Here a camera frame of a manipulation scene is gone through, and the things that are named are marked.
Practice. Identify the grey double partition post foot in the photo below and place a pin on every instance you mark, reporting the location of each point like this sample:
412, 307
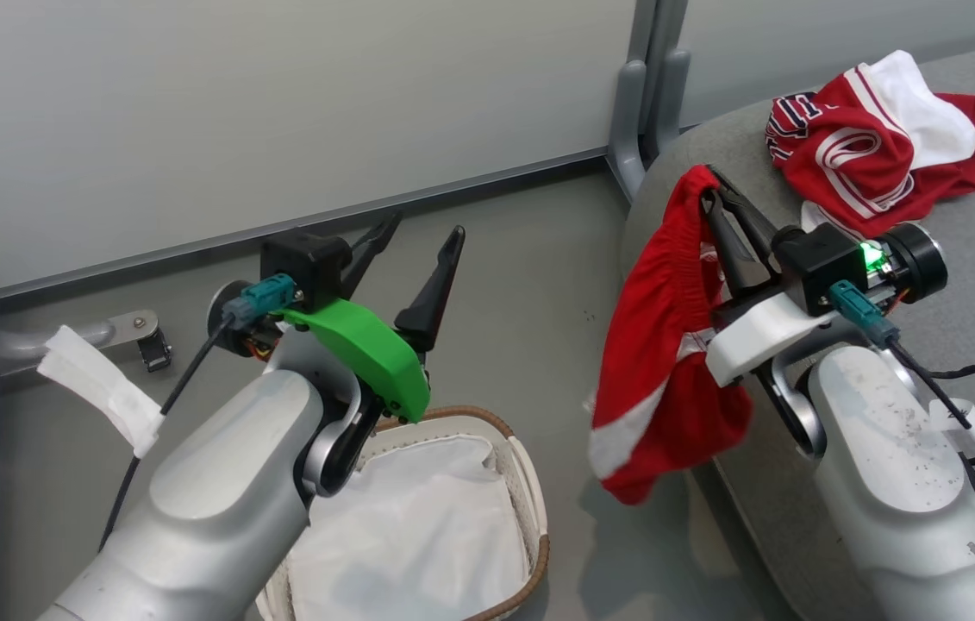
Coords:
642, 121

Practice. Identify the grey partition bottom rail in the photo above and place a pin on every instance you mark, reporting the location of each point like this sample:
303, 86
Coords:
280, 228

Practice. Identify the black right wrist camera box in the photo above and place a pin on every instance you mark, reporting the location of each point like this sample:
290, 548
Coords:
819, 263

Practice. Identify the white tape on right arm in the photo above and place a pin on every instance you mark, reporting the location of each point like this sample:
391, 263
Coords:
961, 423

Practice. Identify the red shorts with white band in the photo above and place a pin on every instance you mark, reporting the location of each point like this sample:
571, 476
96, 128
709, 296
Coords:
664, 345

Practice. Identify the teal camera connector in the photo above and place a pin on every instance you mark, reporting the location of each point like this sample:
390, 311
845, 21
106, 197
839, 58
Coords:
261, 297
862, 315

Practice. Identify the woven white laundry basket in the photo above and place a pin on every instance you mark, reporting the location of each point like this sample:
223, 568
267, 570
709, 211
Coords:
530, 509

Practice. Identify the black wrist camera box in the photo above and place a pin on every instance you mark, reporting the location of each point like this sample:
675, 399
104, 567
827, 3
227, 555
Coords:
302, 259
819, 263

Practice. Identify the teal left camera connector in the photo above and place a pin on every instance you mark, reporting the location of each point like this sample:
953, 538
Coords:
261, 297

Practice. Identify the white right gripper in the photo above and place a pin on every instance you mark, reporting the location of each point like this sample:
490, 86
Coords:
754, 336

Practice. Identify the teal right camera connector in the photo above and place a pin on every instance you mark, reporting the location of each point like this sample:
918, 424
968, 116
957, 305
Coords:
862, 315

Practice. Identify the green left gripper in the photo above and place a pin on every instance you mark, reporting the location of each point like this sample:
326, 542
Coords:
366, 349

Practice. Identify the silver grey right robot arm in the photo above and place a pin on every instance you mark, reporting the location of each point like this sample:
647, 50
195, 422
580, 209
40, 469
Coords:
892, 466

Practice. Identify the black caster wheel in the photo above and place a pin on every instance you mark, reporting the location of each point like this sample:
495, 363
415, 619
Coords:
154, 352

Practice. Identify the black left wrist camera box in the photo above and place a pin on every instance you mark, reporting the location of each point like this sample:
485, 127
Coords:
302, 259

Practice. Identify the red and white sports jersey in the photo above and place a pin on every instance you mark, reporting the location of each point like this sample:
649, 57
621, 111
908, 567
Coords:
875, 147

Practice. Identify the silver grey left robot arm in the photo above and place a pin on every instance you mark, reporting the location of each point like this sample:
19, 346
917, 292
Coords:
220, 500

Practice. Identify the grey partition foot with caster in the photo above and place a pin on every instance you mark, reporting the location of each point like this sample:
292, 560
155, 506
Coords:
13, 345

